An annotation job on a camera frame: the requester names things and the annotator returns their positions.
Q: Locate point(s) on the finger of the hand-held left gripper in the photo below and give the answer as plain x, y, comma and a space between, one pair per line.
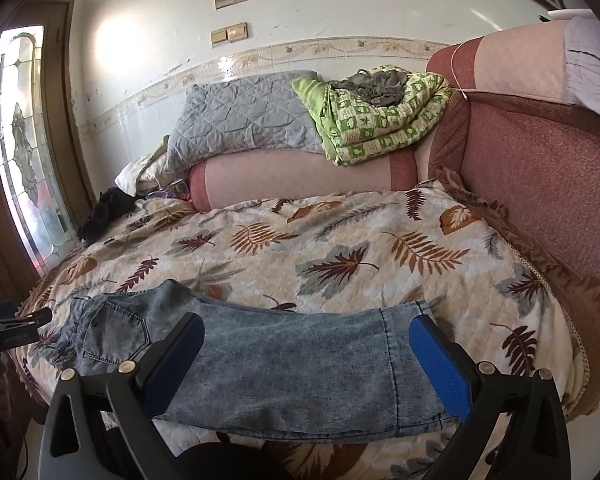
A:
32, 317

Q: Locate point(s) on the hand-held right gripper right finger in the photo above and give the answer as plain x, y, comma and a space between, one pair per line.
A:
442, 365

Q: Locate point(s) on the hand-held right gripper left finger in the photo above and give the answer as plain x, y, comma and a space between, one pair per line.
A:
177, 360

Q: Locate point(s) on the blue denim pants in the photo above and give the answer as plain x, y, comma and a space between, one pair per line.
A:
290, 360

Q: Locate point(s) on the black cloth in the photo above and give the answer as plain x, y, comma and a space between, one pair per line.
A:
105, 212

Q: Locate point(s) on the brown ruffled sofa cover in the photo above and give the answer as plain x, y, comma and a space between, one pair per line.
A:
580, 285

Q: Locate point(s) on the leaf print blanket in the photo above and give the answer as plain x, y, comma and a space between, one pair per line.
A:
330, 245

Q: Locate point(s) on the clear plastic packet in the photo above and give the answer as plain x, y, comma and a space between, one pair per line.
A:
170, 191

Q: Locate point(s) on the cream crumpled cloth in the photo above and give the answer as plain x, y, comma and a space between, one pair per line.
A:
140, 172

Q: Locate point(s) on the wooden stained glass door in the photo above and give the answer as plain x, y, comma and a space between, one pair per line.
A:
20, 135

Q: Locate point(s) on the red and pink sofa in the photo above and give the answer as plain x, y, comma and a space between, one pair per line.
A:
540, 170

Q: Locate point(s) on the pink bolster pillow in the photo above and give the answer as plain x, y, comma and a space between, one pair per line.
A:
300, 175

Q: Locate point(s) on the green patterned quilt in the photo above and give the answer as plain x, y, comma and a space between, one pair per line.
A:
380, 130

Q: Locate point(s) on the grey quilted pillow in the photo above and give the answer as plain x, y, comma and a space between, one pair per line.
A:
245, 115

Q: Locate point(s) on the grey crumpled garment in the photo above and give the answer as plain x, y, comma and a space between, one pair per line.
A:
375, 85

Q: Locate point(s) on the lavender cloth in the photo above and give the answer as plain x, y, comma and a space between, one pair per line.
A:
592, 65

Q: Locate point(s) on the white dish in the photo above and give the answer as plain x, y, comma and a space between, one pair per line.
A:
567, 14

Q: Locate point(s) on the beige wall switch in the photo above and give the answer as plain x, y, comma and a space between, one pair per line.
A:
219, 36
238, 32

